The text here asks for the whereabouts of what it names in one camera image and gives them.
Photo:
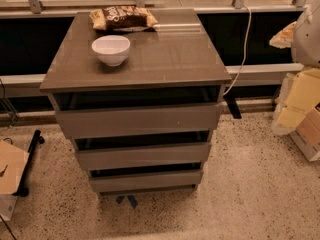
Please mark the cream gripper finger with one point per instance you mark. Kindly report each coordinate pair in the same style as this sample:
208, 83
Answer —
283, 38

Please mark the grey top drawer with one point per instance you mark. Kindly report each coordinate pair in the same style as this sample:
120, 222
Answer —
138, 121

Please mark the grey drawer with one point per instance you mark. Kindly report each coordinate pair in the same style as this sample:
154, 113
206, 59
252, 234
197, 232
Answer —
146, 181
143, 156
138, 121

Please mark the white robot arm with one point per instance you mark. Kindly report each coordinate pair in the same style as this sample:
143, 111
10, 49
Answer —
302, 37

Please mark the grey middle drawer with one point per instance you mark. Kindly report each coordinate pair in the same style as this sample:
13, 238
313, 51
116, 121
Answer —
143, 156

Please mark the grey drawer cabinet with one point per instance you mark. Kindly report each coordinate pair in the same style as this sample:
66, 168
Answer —
174, 64

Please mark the grey bottom drawer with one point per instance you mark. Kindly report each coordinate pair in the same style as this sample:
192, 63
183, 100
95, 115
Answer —
146, 181

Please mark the brown yellow snack bag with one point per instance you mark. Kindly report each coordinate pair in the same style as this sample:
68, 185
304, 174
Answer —
122, 18

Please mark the white ceramic bowl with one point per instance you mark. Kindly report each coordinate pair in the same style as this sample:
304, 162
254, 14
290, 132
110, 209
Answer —
112, 50

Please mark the cardboard box left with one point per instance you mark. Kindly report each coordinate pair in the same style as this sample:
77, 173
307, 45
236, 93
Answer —
13, 161

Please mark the black stand leg left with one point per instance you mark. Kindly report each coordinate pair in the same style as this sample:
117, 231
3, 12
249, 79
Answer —
23, 190

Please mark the black floor bracket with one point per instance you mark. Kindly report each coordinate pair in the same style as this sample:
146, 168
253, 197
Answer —
232, 105

